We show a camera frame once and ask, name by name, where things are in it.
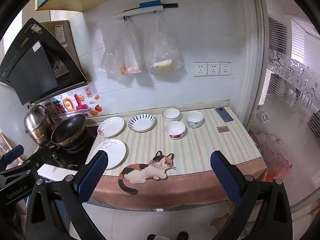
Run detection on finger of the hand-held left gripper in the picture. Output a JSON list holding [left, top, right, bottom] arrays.
[[0, 145, 53, 178], [0, 144, 25, 167]]

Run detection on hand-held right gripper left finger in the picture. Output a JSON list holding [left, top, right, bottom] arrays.
[[25, 150, 109, 240]]

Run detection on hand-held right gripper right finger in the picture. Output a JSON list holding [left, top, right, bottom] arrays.
[[210, 150, 294, 240]]

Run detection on white bowl red floral print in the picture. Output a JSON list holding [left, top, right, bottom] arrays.
[[166, 121, 186, 140]]

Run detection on white bowl dark rim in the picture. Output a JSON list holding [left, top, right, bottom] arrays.
[[162, 108, 181, 122]]

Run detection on black gas stove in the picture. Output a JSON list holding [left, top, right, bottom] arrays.
[[37, 126, 98, 170]]

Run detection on plain white plate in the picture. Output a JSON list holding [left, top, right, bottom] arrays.
[[93, 139, 127, 170]]

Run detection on striped tablecloth with cat print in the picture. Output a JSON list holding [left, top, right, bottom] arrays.
[[86, 106, 268, 210]]

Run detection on stainless steel pot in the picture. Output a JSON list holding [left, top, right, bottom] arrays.
[[24, 104, 54, 147]]

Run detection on dark wok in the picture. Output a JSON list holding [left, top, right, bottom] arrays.
[[51, 114, 87, 147]]

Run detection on white plate pink floral print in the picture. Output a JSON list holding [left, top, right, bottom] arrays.
[[97, 116, 125, 138]]

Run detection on blue smartphone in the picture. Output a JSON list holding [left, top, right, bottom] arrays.
[[215, 107, 234, 123]]

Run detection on white bowl blue dots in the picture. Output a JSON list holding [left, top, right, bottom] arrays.
[[185, 110, 204, 129]]

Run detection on white plate blue striped rim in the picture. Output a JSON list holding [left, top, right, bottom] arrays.
[[128, 113, 156, 132]]

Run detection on black range hood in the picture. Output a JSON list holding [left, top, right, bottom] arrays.
[[0, 17, 91, 106]]

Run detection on glass door with floral decal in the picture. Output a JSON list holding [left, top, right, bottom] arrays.
[[254, 0, 320, 220]]

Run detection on beige food block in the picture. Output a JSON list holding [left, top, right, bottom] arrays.
[[153, 59, 174, 73]]

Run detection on large clear plastic bag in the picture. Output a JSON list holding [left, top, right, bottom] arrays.
[[143, 14, 184, 74]]

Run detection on colourful wall stickers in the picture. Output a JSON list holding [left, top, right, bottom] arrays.
[[44, 86, 103, 118]]

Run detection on white wall hook rail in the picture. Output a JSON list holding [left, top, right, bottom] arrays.
[[113, 5, 163, 20]]

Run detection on blue handled tool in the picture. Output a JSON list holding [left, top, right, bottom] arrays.
[[139, 0, 163, 8]]

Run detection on black handled knife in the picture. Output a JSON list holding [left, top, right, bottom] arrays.
[[123, 3, 179, 12]]

